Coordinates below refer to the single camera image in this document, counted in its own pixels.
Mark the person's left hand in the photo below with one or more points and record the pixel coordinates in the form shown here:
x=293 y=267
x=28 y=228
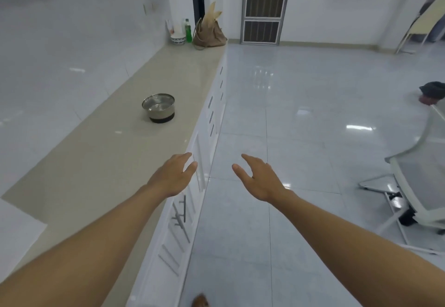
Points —
x=170 y=178

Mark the person's right hand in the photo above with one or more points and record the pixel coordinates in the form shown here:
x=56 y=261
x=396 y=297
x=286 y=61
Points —
x=266 y=183

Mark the small steel pot black base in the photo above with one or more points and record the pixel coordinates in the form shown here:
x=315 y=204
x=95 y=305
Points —
x=158 y=112

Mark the person's right forearm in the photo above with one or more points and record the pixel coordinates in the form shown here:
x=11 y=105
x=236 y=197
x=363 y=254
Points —
x=365 y=254

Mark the person's left forearm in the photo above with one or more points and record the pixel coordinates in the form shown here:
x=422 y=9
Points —
x=76 y=254

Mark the white base cabinet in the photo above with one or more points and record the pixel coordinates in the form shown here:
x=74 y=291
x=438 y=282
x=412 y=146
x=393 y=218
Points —
x=163 y=275

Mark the white bowl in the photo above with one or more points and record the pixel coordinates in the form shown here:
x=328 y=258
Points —
x=178 y=39

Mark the green liquid bottle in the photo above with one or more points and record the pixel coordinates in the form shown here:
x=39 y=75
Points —
x=188 y=32

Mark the brown paper bag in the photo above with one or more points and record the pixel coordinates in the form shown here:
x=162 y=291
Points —
x=208 y=35

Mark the metal framed screen door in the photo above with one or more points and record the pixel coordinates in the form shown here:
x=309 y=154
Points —
x=264 y=4

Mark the dark bundle on floor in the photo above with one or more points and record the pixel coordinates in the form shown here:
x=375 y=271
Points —
x=432 y=89

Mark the cream folding chair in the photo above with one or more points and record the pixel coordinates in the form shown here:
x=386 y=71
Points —
x=429 y=21

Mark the white frame chair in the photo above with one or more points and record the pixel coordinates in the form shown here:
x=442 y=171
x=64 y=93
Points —
x=424 y=178

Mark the beige wall outlet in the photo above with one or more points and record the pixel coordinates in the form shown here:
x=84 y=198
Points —
x=149 y=8

